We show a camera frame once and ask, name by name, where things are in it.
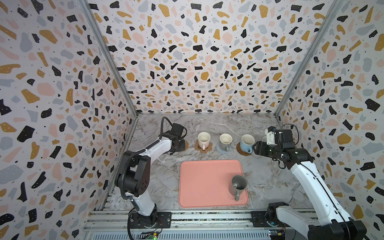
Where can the white mug pink handle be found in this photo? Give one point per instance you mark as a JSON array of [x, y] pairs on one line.
[[204, 139]]

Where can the white mug blue handle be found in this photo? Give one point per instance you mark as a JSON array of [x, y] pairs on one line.
[[246, 144]]

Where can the grey blue round coaster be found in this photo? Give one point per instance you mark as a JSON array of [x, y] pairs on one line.
[[224, 151]]

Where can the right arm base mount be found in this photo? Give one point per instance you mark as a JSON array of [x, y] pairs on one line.
[[268, 217]]

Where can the pink rectangular tray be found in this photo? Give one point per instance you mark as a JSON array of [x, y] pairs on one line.
[[206, 184]]

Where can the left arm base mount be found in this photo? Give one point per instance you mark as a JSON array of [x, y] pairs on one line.
[[150, 220]]

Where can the white mug grey handle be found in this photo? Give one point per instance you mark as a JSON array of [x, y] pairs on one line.
[[225, 139]]

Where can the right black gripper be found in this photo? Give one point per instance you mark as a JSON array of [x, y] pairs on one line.
[[259, 148]]

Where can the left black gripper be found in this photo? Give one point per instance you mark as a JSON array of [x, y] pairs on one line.
[[181, 147]]

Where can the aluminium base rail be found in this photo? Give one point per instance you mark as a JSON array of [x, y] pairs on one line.
[[238, 224]]

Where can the woven tan round coaster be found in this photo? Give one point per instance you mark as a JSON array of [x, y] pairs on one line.
[[187, 145]]

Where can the brown paw print coaster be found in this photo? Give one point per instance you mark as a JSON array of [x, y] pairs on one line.
[[199, 149]]

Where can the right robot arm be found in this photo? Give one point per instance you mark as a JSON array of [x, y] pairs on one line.
[[333, 221]]

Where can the grey metal mug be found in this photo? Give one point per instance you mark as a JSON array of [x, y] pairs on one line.
[[237, 185]]

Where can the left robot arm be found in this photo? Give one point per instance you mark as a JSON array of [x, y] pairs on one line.
[[133, 175]]

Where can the dark brown round coaster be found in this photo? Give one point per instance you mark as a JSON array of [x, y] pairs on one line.
[[238, 147]]

